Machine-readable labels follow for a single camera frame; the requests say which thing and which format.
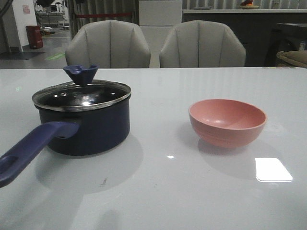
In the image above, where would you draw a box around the pink bowl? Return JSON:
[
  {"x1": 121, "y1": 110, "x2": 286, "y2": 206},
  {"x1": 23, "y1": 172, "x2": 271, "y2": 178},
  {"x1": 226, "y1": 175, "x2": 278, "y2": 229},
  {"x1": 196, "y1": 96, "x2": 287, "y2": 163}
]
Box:
[{"x1": 189, "y1": 99, "x2": 267, "y2": 148}]

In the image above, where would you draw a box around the glass lid blue knob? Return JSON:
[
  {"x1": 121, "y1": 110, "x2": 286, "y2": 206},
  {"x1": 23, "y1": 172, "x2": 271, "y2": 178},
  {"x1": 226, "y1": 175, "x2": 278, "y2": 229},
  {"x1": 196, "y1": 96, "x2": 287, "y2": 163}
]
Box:
[{"x1": 32, "y1": 65, "x2": 131, "y2": 112}]

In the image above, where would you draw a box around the dark blue saucepan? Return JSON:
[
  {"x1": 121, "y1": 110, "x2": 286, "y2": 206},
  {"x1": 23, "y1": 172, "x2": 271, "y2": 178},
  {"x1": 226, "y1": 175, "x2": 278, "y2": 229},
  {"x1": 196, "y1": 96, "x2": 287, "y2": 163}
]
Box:
[{"x1": 0, "y1": 95, "x2": 131, "y2": 186}]

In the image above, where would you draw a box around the grey chair right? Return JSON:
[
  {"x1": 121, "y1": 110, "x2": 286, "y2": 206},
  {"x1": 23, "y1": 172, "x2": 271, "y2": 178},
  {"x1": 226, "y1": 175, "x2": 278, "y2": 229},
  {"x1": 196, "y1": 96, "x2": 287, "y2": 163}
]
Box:
[{"x1": 159, "y1": 20, "x2": 246, "y2": 68}]

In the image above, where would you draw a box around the grey chair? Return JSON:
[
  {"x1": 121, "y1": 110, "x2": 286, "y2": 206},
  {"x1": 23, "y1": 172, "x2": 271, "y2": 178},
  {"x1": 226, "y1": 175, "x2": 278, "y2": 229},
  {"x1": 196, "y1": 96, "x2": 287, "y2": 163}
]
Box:
[
  {"x1": 159, "y1": 20, "x2": 246, "y2": 68},
  {"x1": 65, "y1": 20, "x2": 151, "y2": 69}
]

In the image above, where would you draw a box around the grey chair left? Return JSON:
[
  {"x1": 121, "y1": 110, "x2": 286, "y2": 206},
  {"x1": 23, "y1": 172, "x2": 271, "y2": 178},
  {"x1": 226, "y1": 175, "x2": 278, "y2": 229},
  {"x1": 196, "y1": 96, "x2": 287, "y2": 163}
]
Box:
[{"x1": 65, "y1": 20, "x2": 151, "y2": 69}]

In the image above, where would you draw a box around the white cabinet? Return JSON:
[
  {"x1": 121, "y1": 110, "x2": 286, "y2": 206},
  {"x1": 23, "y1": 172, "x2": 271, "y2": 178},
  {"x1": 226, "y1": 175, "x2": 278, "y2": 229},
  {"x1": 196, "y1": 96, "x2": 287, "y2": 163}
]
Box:
[{"x1": 139, "y1": 0, "x2": 182, "y2": 68}]

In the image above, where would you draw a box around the dark counter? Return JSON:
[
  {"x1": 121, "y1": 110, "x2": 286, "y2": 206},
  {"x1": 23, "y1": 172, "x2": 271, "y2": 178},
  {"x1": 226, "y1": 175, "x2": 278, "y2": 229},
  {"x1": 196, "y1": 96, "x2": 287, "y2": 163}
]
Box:
[{"x1": 182, "y1": 9, "x2": 307, "y2": 67}]

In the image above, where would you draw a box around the red bin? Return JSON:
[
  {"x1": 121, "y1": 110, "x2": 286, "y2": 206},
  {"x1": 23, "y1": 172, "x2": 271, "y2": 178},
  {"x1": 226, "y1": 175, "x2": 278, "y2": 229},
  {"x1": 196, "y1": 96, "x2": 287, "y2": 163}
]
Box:
[{"x1": 26, "y1": 25, "x2": 43, "y2": 49}]

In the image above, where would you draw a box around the fruit plate on counter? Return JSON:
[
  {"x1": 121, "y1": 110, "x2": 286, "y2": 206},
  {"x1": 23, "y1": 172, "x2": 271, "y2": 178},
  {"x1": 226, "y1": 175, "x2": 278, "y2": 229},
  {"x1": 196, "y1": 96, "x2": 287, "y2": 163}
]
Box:
[{"x1": 239, "y1": 0, "x2": 260, "y2": 10}]

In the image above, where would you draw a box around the tan cushion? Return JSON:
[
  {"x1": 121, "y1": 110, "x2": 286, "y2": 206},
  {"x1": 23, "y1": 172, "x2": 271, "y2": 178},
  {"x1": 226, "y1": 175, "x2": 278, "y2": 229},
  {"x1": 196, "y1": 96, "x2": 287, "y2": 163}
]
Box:
[{"x1": 276, "y1": 50, "x2": 307, "y2": 68}]

